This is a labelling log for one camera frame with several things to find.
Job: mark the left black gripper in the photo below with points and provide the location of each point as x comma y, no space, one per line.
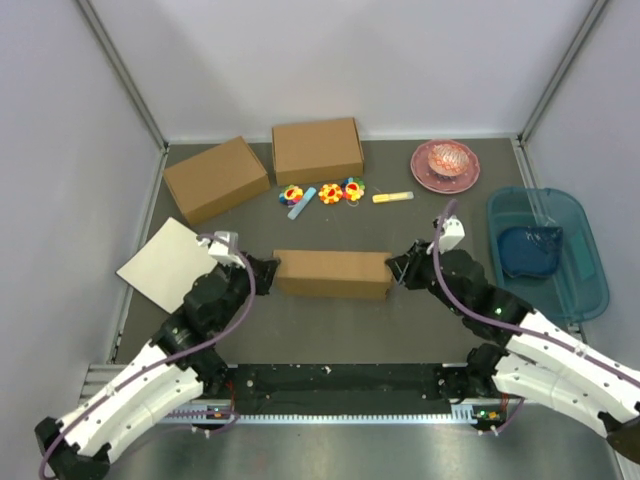
264,274

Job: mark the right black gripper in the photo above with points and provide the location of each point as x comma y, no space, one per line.
406,266

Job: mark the cardboard box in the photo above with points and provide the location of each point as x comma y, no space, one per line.
334,274
317,151
216,180

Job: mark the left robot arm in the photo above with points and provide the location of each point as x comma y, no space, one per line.
178,364

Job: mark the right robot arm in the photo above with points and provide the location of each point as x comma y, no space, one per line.
524,354

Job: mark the white square board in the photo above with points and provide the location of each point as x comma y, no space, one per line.
166,267

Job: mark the yellow chalk stick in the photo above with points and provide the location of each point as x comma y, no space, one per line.
392,197

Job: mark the rainbow flower plush right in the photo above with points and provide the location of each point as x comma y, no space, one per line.
353,189

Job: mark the rainbow flower plush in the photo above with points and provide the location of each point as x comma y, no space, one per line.
291,195
353,189

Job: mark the pink plate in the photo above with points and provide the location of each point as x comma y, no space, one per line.
438,184

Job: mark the orange flower plush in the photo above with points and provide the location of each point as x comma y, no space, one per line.
330,193

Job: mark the dark blue dish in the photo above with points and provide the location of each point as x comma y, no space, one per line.
530,251

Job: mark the blue chalk stick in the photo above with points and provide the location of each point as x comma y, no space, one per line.
301,205

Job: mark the rainbow flower plush left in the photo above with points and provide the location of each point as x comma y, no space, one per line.
291,195

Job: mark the teal plastic bin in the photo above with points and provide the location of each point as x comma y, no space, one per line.
578,290

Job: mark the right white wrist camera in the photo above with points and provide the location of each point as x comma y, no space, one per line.
450,234

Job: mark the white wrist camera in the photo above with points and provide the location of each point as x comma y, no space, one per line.
450,234
221,246

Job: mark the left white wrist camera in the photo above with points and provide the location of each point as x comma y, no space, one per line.
221,246

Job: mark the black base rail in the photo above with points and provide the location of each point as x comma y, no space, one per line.
433,381

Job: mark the grey slotted cable duct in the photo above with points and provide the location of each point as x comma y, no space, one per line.
209,415

